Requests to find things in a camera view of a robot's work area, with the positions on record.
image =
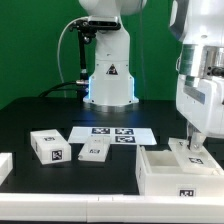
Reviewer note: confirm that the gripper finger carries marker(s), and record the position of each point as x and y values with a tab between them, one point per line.
197	140
189	134

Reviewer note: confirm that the white fence rail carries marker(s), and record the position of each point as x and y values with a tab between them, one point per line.
111	208
6	166

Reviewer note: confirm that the white front fence rail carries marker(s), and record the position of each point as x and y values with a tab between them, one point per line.
111	208

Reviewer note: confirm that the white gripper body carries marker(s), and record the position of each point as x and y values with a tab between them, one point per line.
202	104

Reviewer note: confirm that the white base tag sheet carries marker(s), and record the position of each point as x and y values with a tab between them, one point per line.
118	135

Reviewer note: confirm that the white left fence rail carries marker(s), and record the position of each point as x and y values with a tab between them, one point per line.
6	166

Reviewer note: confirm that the small white tagged box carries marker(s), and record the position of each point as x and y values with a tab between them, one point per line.
50	147

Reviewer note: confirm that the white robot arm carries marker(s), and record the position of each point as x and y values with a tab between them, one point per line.
199	26

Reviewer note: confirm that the black camera on stand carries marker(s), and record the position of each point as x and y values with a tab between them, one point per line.
87	28

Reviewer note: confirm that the white door panel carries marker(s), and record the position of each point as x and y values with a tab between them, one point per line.
95	149
194	162

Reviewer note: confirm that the white cabinet body box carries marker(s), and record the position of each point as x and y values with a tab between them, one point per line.
159	174

